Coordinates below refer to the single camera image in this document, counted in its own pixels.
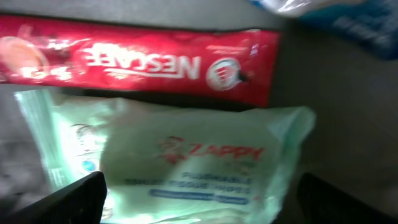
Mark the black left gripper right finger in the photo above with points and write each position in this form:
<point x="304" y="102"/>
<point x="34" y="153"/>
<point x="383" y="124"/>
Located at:
<point x="323" y="203"/>

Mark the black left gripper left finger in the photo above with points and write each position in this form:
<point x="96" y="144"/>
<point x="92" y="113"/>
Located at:
<point x="78" y="203"/>

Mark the green wet wipes pack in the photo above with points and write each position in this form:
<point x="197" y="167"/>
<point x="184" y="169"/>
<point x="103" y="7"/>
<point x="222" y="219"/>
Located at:
<point x="164" y="164"/>

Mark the red Nescafe coffee stick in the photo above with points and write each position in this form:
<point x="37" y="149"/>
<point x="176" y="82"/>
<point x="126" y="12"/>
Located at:
<point x="233" y="66"/>

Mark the blue Oreo cookie pack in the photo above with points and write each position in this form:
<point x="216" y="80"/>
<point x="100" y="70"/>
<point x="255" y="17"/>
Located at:
<point x="372" y="24"/>

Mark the grey plastic basket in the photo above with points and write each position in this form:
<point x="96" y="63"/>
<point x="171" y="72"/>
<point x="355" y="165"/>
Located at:
<point x="354" y="144"/>

